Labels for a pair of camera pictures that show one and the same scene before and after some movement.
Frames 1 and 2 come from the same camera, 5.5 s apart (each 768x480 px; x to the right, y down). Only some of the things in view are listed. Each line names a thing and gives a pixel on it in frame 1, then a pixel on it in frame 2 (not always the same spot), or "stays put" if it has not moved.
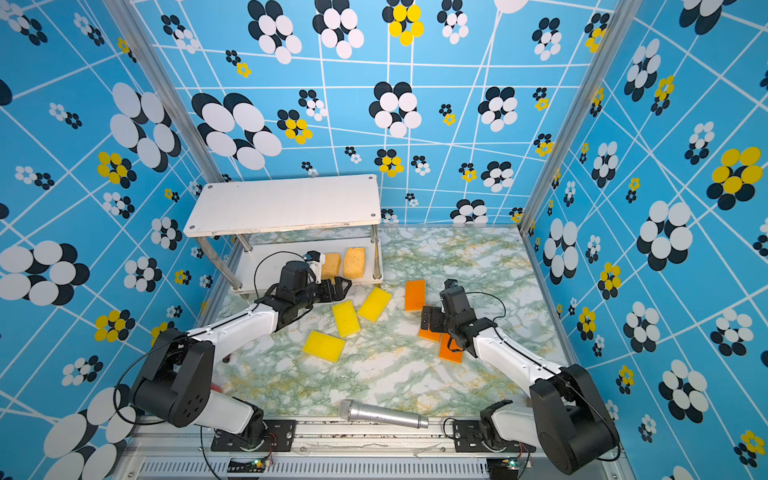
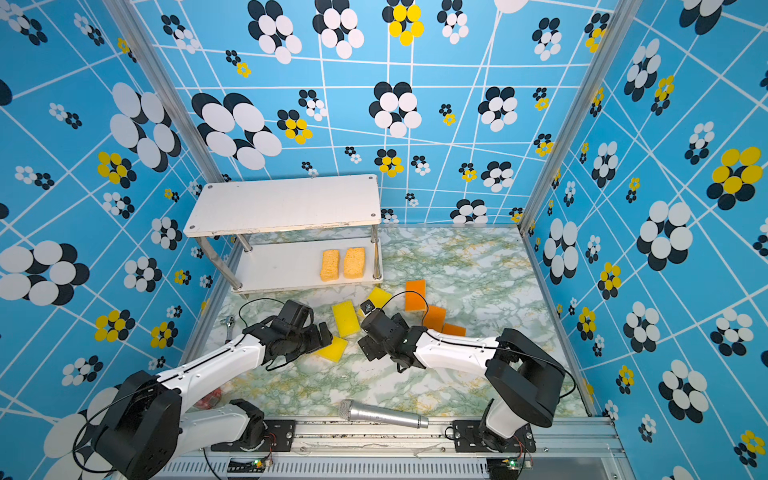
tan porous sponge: (354, 260) stays put
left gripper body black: (317, 295) -> (308, 341)
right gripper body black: (439, 323) -> (368, 345)
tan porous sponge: (331, 267) stays put
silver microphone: (351, 410) stays put
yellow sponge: (324, 346) stays put
